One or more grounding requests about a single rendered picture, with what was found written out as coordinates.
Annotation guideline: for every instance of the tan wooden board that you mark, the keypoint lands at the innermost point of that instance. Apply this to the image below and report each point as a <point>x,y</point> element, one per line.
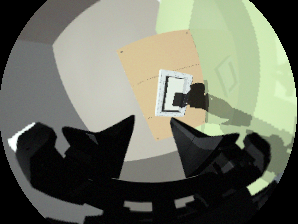
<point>142,61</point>

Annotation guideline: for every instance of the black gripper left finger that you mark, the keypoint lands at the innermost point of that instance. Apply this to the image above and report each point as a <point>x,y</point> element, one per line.
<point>110,144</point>

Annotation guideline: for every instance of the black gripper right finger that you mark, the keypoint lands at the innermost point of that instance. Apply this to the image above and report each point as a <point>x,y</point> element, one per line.
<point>195,147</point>

